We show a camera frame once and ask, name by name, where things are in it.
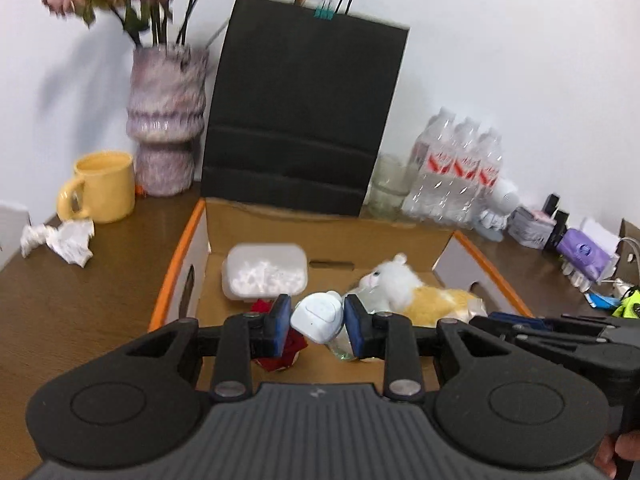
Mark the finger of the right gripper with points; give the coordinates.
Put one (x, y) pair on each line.
(589, 337)
(566, 323)

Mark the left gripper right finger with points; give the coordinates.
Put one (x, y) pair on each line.
(389, 337)

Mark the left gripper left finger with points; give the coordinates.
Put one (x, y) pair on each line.
(243, 338)

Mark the red rose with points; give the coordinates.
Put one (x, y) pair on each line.
(274, 345)

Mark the yellow white plush toy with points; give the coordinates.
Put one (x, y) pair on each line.
(392, 286)

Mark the white wet wipes container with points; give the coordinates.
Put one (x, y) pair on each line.
(264, 271)

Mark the white earbuds case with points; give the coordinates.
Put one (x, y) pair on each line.
(319, 317)

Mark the iridescent plastic wrap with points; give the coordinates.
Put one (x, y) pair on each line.
(340, 346)

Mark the person's right hand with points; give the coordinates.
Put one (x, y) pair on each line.
(625, 447)

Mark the neon green toy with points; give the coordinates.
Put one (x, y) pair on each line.
(629, 305)

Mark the purple tissue pack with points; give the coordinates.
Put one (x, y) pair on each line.
(586, 256)

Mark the red cardboard box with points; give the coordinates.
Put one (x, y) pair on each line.
(340, 250)

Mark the small tin box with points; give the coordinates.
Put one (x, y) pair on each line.
(530, 228)

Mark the black small bottle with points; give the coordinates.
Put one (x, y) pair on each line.
(559, 217)

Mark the white astronaut figurine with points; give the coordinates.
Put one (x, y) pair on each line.
(496, 206)

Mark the water bottle left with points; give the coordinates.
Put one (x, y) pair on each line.
(429, 163)

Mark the water bottle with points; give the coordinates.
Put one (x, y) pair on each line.
(429, 163)
(460, 191)
(491, 155)

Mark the glass jar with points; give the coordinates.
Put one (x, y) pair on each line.
(391, 181)

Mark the water bottle right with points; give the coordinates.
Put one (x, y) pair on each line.
(491, 155)

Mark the crumpled white paper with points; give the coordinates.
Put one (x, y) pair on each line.
(70, 240)

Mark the yellow mug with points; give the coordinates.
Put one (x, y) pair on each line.
(101, 190)

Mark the water bottle middle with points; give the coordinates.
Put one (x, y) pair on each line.
(460, 191)

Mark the purple ceramic vase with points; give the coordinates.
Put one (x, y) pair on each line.
(165, 115)

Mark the black paper bag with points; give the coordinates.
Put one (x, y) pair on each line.
(299, 107)

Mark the teal binder clip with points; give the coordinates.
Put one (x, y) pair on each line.
(325, 13)

